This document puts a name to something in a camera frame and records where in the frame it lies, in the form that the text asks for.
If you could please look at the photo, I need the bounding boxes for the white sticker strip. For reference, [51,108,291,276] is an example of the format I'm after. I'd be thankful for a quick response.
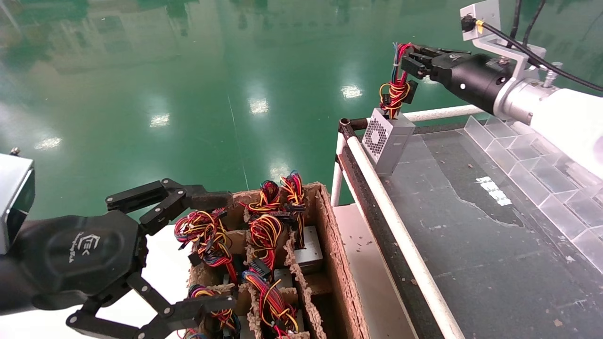
[476,177,513,206]

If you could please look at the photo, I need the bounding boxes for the black camera cable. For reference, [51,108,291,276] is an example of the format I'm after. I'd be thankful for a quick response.
[464,0,603,92]

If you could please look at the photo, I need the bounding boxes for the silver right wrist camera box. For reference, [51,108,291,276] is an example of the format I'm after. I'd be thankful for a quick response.
[459,0,547,78]

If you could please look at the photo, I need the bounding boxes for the silver power supply colourful wires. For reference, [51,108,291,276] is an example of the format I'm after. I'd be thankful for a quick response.
[360,42,418,178]

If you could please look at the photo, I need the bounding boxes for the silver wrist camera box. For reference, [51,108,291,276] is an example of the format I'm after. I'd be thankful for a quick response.
[0,153,36,255]
[459,0,547,78]

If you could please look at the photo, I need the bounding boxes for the clear acrylic divided tray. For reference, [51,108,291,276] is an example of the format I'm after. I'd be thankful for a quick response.
[372,115,603,283]

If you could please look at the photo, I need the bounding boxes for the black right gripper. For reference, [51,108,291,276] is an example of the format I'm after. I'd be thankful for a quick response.
[400,45,517,116]

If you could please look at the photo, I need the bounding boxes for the white pipe table frame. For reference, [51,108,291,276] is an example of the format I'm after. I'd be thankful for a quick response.
[330,105,486,339]

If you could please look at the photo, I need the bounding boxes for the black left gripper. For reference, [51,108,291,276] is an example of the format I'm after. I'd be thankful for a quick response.
[0,178,238,339]

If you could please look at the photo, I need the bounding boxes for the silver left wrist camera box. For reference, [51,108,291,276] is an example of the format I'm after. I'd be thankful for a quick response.
[0,153,36,255]

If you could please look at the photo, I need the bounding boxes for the brown cardboard divider box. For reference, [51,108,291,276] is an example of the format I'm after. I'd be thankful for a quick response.
[186,182,373,339]

